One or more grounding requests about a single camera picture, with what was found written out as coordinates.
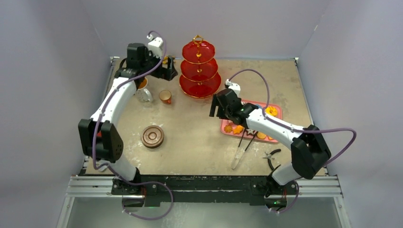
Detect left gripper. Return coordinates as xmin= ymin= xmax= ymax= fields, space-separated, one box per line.
xmin=141 ymin=48 xmax=177 ymax=81

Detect pink serving tray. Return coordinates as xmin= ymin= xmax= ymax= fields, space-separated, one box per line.
xmin=220 ymin=111 xmax=287 ymax=143

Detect red three-tier cake stand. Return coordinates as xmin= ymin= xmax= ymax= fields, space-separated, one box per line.
xmin=179 ymin=35 xmax=221 ymax=98

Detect metal tongs black tips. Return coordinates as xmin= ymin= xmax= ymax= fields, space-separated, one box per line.
xmin=230 ymin=129 xmax=257 ymax=170

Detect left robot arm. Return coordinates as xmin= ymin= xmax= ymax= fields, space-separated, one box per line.
xmin=78 ymin=38 xmax=178 ymax=194

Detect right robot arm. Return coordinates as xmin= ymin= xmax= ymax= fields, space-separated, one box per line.
xmin=209 ymin=88 xmax=331 ymax=193

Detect white mug with tea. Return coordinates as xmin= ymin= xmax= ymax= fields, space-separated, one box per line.
xmin=135 ymin=78 xmax=154 ymax=102

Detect yellow black pliers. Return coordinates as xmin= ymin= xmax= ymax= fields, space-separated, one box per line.
xmin=162 ymin=56 xmax=169 ymax=65

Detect small brown cup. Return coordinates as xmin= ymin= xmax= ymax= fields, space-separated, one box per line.
xmin=159 ymin=90 xmax=172 ymax=105

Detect orange flower cookie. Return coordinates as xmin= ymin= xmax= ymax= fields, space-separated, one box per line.
xmin=223 ymin=124 xmax=233 ymax=133

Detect orange fish cookie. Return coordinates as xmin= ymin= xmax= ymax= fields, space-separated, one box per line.
xmin=232 ymin=125 xmax=244 ymax=134

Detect round cracker cookie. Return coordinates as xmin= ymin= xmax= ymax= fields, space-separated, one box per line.
xmin=256 ymin=132 xmax=267 ymax=140

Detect yellow frosted donut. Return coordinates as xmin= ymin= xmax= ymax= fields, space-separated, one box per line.
xmin=265 ymin=106 xmax=278 ymax=117

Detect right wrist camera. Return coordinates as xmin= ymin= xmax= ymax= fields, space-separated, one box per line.
xmin=225 ymin=79 xmax=241 ymax=97

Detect black handled pliers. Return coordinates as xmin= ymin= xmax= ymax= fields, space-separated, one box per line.
xmin=263 ymin=149 xmax=281 ymax=171

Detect black base frame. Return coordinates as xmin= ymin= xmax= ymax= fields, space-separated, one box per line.
xmin=111 ymin=174 xmax=296 ymax=207

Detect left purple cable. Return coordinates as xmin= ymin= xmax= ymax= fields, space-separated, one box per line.
xmin=92 ymin=30 xmax=174 ymax=221

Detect aluminium rail frame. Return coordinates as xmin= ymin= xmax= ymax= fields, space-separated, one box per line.
xmin=64 ymin=57 xmax=344 ymax=199

